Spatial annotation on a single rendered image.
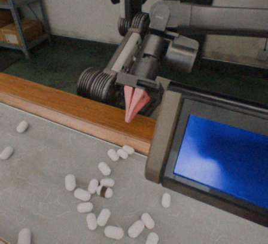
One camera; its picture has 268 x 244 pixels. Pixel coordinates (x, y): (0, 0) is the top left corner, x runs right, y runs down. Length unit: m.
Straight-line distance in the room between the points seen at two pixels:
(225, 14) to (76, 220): 0.52
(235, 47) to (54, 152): 2.06
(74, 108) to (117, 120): 0.14
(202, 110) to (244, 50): 2.28
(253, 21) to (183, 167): 0.44
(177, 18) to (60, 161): 0.43
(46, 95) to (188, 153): 0.66
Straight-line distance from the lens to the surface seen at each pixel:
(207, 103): 0.16
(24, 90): 0.84
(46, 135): 0.69
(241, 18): 0.56
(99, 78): 0.78
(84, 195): 0.52
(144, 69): 0.51
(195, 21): 0.54
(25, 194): 0.59
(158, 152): 0.17
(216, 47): 2.43
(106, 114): 0.67
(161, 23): 0.53
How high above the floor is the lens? 1.20
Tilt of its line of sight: 40 degrees down
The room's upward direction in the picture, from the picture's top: straight up
